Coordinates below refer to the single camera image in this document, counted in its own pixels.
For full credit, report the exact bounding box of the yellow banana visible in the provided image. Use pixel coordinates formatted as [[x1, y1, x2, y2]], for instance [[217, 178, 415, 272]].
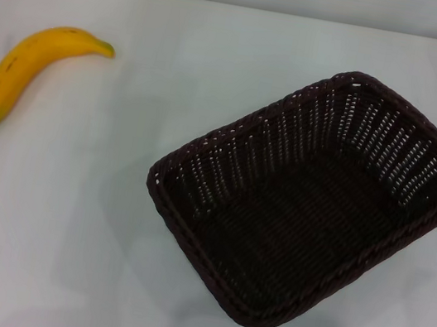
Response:
[[0, 15, 119, 149]]

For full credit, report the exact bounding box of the black woven plastic basket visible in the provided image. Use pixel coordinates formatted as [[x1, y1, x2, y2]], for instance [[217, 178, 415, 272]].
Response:
[[125, 40, 437, 327]]

